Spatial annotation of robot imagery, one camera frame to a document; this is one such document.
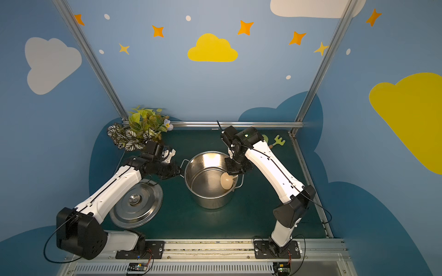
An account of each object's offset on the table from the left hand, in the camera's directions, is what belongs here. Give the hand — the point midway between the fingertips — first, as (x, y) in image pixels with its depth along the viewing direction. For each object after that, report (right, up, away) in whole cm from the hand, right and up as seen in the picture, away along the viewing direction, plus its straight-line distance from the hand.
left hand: (183, 169), depth 82 cm
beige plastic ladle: (+21, -8, +11) cm, 25 cm away
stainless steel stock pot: (+8, -5, +16) cm, 18 cm away
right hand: (+24, 0, -8) cm, 26 cm away
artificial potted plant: (-25, +23, +12) cm, 36 cm away
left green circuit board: (-17, -40, -10) cm, 45 cm away
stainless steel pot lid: (-24, -19, +5) cm, 31 cm away
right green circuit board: (+44, -41, -10) cm, 61 cm away
